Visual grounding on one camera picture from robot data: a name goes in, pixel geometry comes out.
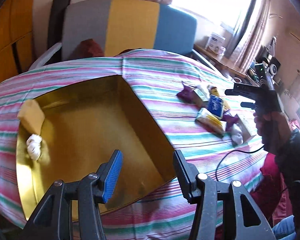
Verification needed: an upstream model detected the grey yellow blue headboard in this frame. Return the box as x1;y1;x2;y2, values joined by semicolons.
62;0;197;61

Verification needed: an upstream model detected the yellow patterned sock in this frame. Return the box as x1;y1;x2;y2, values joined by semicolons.
207;85;220;97

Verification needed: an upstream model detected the purple sachet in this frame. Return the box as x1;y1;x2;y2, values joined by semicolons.
221;111;239;132
177;82;197;103

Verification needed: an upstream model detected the dark jacket forearm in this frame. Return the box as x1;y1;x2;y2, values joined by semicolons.
275;129;300;239

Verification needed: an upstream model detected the green white medicine box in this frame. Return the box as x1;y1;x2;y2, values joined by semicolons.
191;88;210;108

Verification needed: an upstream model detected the blue white carton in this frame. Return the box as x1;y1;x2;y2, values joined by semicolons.
207;95;224;120

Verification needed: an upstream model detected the clear plastic bag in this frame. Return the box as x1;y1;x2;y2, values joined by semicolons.
231;124;243;145

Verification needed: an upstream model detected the yellow snack packet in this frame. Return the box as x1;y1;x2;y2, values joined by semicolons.
196;107;226;135

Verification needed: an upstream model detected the right hand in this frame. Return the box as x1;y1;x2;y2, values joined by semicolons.
254;112;292;155

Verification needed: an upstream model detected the black cable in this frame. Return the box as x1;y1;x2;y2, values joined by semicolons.
214;144;266;183

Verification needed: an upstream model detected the white herbal cream box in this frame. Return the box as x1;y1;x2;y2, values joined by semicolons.
236;114;257;142

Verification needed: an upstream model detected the wooden side desk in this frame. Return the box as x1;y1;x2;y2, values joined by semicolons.
194;44;247;78

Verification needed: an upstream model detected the white appliance box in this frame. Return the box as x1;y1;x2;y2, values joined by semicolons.
205;33;225;55

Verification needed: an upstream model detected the pink curtain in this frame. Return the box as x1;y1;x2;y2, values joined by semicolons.
228;0;270;74

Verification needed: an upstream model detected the gold lined storage box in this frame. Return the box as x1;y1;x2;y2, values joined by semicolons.
16;75;175;218

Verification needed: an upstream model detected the dark red pillow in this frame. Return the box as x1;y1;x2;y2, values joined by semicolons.
72;38;104;59

